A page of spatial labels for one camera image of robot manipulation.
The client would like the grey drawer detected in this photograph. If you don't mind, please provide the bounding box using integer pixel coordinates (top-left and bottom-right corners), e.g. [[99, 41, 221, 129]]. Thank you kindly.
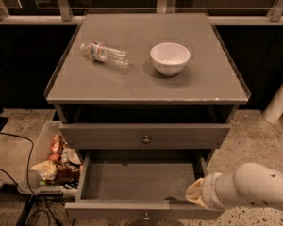
[[59, 123, 230, 150], [65, 150, 221, 220]]

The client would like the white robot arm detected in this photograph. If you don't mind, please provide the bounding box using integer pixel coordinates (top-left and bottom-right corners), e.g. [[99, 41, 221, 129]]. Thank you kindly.
[[186, 163, 283, 212]]

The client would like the grey drawer cabinet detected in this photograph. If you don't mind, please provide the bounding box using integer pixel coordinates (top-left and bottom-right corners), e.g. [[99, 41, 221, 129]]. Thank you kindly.
[[43, 12, 252, 162]]

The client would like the grey top drawer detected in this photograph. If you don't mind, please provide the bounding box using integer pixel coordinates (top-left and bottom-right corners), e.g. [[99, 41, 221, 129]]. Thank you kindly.
[[59, 123, 230, 150]]

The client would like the white bowl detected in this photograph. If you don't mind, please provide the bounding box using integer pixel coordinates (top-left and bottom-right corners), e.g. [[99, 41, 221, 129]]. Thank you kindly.
[[150, 42, 191, 76]]

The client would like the brown snack bag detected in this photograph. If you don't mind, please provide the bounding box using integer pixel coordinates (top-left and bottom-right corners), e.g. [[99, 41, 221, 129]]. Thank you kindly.
[[54, 165, 80, 185]]

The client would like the clear plastic storage bin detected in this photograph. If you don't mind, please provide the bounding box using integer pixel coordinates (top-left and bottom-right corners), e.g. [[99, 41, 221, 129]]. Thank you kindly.
[[18, 121, 77, 196]]

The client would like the orange snack bag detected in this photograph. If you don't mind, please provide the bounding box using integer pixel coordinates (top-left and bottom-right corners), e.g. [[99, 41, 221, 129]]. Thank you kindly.
[[51, 135, 63, 153]]

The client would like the yellow snack bag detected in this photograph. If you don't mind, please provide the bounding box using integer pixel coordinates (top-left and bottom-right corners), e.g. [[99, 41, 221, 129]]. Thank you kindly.
[[31, 160, 58, 181]]

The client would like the clear plastic water bottle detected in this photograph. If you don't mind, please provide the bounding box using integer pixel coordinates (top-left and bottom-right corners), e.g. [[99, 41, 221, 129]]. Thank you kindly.
[[80, 41, 128, 69]]

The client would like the white cylindrical post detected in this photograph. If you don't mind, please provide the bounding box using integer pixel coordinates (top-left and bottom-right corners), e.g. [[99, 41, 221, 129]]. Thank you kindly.
[[262, 84, 283, 123]]

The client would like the black cable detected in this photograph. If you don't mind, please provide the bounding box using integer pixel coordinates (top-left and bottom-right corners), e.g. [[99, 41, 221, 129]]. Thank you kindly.
[[0, 129, 67, 226]]

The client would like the metal railing frame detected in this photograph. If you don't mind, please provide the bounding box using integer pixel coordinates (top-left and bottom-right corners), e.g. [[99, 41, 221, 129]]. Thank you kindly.
[[0, 0, 283, 25]]

